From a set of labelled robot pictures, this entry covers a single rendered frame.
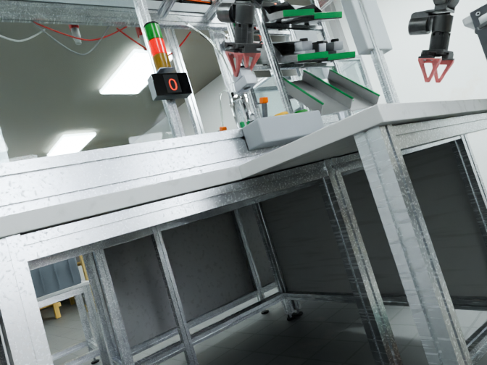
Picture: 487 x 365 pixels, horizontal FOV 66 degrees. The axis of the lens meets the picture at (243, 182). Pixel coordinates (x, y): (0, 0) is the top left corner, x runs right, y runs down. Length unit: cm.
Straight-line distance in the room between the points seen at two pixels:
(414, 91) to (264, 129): 389
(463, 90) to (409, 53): 71
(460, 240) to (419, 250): 110
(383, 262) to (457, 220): 44
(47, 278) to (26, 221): 212
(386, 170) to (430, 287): 18
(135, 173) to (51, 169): 15
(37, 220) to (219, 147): 42
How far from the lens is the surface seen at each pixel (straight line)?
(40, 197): 73
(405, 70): 473
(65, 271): 277
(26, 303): 65
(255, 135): 88
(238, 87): 120
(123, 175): 77
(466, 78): 452
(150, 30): 129
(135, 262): 249
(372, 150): 62
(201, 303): 266
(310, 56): 135
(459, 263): 175
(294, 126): 93
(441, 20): 141
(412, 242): 62
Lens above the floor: 77
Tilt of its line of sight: 4 degrees up
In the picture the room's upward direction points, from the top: 17 degrees counter-clockwise
